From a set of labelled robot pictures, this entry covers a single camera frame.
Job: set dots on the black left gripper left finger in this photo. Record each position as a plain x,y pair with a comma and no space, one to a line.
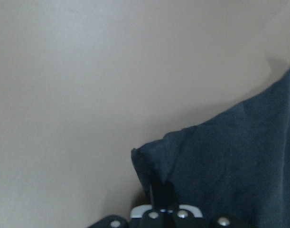
157,194

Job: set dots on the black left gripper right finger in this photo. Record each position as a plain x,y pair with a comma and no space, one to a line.
171,197

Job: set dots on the black printed t-shirt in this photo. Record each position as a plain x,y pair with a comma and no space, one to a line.
237,162

